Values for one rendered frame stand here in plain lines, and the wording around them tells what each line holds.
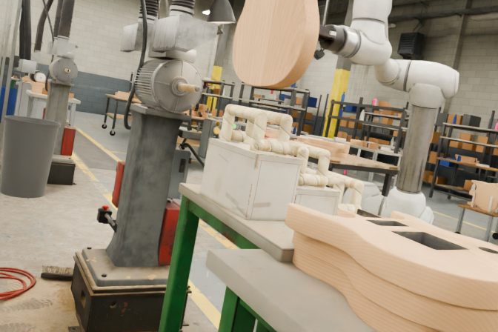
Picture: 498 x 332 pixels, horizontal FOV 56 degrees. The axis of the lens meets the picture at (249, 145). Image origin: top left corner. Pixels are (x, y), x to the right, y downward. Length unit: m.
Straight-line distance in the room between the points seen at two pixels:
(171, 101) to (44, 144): 2.69
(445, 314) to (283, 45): 0.75
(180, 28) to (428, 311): 1.49
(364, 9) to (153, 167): 1.38
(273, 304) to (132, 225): 1.72
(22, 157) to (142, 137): 2.53
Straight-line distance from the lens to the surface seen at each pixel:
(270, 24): 1.30
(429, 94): 2.01
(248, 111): 1.25
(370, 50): 1.49
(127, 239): 2.50
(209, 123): 2.34
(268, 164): 1.19
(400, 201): 2.10
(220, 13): 2.13
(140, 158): 2.40
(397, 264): 0.75
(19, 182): 4.85
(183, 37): 1.96
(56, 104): 5.59
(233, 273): 0.93
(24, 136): 4.76
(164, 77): 2.23
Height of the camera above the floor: 1.21
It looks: 4 degrees down
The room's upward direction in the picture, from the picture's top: 10 degrees clockwise
